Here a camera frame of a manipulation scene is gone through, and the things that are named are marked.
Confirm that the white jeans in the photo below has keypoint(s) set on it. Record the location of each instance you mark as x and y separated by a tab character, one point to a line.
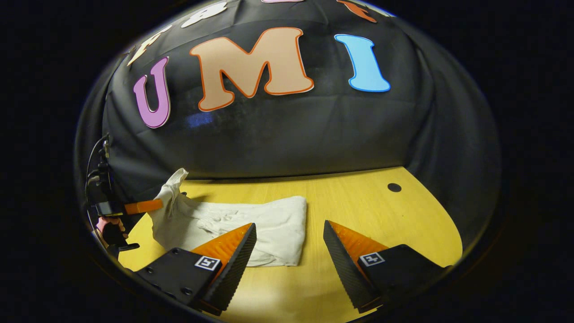
269	224

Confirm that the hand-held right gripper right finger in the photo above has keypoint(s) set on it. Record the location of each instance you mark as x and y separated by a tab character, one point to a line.
347	271

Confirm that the black backdrop cloth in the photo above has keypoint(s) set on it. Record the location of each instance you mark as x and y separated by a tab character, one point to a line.
291	134

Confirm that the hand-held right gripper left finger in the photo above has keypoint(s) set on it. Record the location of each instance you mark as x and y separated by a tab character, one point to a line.
235	269

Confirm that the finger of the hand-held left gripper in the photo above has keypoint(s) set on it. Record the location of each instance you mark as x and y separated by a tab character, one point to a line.
143	206

